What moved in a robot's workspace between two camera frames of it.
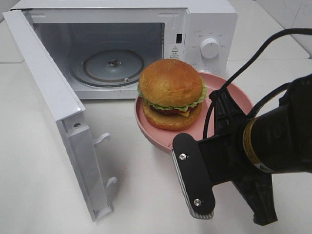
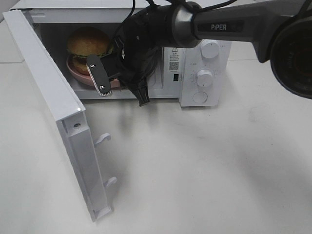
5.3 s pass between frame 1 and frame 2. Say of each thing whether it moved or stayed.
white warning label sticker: stayed
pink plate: moved
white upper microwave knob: stayed
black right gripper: moved
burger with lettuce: moved
